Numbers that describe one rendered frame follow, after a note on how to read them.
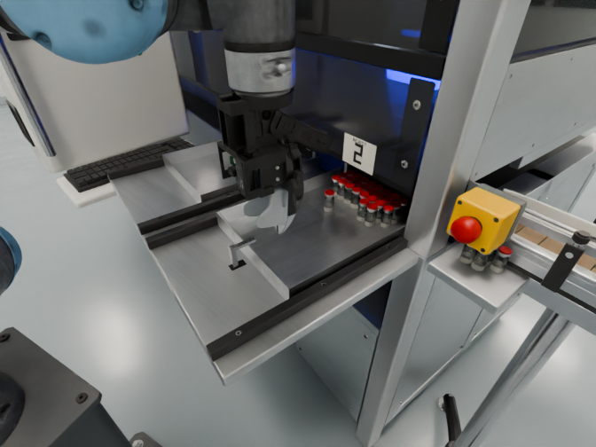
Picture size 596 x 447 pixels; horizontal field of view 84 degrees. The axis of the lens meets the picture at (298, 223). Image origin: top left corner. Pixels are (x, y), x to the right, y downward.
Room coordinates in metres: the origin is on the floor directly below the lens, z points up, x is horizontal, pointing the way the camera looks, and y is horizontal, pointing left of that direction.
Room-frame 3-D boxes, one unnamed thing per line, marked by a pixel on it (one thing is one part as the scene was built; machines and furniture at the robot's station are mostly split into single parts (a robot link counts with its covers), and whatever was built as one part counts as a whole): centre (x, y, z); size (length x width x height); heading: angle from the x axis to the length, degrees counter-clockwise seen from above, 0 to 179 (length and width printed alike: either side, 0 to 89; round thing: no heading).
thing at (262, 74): (0.39, 0.04, 1.21); 0.08 x 0.08 x 0.05
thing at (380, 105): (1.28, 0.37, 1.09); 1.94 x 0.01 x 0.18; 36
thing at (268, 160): (0.39, 0.05, 1.13); 0.09 x 0.08 x 0.12; 126
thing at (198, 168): (0.83, 0.15, 0.90); 0.34 x 0.26 x 0.04; 126
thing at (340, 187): (0.62, -0.14, 0.90); 0.18 x 0.02 x 0.05; 36
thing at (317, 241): (0.55, -0.05, 0.90); 0.34 x 0.26 x 0.04; 126
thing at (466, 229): (0.39, -0.25, 0.99); 0.04 x 0.04 x 0.04; 36
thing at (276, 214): (0.38, 0.03, 1.03); 0.06 x 0.03 x 0.09; 126
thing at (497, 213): (0.42, -0.29, 1.00); 0.08 x 0.07 x 0.07; 126
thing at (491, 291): (0.43, -0.33, 0.87); 0.14 x 0.13 x 0.02; 126
